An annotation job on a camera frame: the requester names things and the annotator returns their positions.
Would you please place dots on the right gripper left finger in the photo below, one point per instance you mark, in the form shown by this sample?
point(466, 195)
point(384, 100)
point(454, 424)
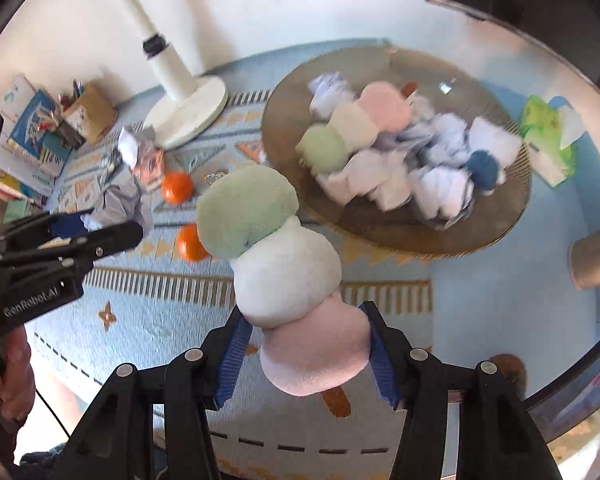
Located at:
point(115, 436)

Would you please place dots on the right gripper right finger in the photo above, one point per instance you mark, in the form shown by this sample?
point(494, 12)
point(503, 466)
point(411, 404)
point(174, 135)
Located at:
point(498, 439)

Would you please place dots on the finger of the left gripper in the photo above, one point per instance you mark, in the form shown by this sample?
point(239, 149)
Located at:
point(65, 225)
point(102, 243)

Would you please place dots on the white paper ball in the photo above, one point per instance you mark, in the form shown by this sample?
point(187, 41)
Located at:
point(122, 200)

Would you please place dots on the orange mandarin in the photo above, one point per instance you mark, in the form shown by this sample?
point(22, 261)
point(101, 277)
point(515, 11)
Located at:
point(188, 244)
point(177, 188)

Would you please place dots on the three-ball plush dango toy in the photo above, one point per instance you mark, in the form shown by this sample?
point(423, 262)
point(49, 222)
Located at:
point(286, 281)

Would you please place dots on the person's left hand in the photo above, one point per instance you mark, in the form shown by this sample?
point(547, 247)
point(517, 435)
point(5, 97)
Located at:
point(17, 384)

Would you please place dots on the brown wooden oval object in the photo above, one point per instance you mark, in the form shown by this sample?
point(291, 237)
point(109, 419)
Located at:
point(514, 371)

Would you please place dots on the stack of books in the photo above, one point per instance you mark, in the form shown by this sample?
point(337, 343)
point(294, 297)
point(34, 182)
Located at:
point(32, 155)

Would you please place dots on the brown pen holder cup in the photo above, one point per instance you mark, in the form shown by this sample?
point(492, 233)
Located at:
point(90, 115)

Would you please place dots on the blue pompom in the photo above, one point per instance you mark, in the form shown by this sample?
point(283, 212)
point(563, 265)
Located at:
point(483, 169)

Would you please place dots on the green tissue pack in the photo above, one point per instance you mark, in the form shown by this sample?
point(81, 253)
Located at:
point(550, 133)

